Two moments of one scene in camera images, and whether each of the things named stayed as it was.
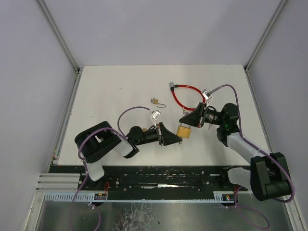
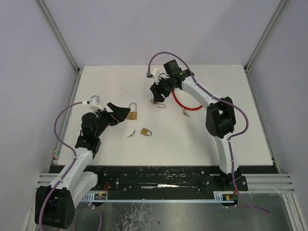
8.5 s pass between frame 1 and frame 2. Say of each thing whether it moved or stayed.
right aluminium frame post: stayed
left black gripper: moved
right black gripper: moved
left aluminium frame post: stayed
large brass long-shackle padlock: moved
